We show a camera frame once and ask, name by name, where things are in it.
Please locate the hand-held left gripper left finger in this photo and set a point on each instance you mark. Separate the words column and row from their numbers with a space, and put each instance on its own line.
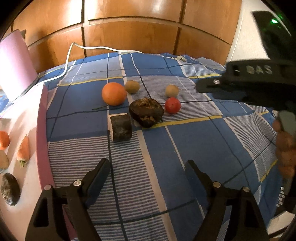
column 99, row 180

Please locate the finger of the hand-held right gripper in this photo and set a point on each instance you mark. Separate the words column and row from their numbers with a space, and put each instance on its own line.
column 224, row 92
column 212, row 83

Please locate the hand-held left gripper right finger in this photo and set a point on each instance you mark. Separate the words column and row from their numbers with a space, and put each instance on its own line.
column 193, row 180

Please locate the brown kiwi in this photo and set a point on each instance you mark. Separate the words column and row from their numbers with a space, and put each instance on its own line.
column 132, row 87
column 172, row 90

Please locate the red tomato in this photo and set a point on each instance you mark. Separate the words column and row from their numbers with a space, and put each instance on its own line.
column 172, row 105

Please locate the dark brown avocado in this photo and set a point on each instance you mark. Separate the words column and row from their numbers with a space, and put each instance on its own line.
column 9, row 188
column 146, row 112

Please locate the orange carrot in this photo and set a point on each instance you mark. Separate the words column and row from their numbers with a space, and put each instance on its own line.
column 24, row 148

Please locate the orange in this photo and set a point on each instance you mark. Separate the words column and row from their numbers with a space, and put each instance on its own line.
column 114, row 93
column 3, row 140

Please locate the pink-edged white tray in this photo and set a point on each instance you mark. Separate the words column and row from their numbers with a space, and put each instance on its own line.
column 23, row 115

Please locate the person's right hand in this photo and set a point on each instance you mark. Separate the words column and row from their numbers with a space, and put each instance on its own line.
column 285, row 148

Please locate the blue plaid tablecloth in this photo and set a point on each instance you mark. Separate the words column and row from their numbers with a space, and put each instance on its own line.
column 185, row 143

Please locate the pink electric kettle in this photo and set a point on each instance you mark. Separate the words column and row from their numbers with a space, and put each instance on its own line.
column 16, row 67

